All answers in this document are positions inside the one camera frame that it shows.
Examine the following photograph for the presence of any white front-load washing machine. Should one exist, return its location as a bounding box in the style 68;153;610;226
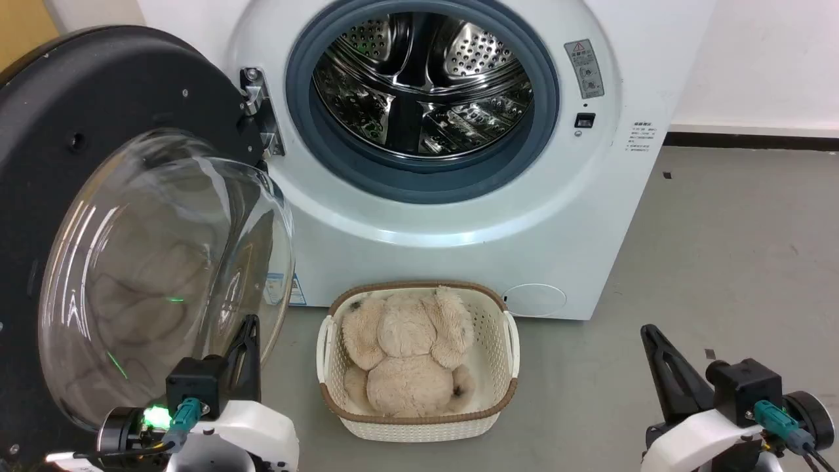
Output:
138;0;718;322

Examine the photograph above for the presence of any beige plush toy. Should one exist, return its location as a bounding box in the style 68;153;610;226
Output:
341;286;477;418

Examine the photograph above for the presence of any round white filter cover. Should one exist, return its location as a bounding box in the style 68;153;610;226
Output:
503;283;567;318

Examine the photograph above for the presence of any black baseboard strip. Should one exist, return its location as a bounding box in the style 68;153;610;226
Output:
663;132;839;153

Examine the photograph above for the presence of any blue white energy sticker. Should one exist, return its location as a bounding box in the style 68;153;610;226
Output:
265;272;307;307

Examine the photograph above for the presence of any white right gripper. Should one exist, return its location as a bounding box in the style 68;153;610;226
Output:
641;324;764;472

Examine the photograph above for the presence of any steel perforated washer drum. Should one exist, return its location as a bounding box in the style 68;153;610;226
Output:
313;12;533;158

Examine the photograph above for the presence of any right teal plug black cable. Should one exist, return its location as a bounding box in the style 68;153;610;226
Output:
754;401;839;472

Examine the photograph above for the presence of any yellow wooden panel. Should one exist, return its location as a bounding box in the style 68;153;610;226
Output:
0;0;60;73

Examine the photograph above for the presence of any teal plug black cable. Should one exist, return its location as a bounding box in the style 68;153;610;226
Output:
754;401;839;472
75;398;201;458

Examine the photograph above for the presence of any left teal plug black cable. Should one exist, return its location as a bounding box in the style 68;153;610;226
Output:
75;398;201;458

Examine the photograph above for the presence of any metal door hinge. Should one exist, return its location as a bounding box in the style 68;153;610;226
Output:
240;67;286;158

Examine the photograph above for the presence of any black washer door glass bowl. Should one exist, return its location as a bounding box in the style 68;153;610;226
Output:
0;25;296;472

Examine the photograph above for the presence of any grey warning label sticker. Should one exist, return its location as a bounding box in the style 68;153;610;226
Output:
564;39;605;100

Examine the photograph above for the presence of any white laundry basket brown rim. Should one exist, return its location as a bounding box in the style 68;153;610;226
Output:
316;281;520;442

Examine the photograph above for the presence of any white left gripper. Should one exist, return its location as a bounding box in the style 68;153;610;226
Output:
167;315;300;472

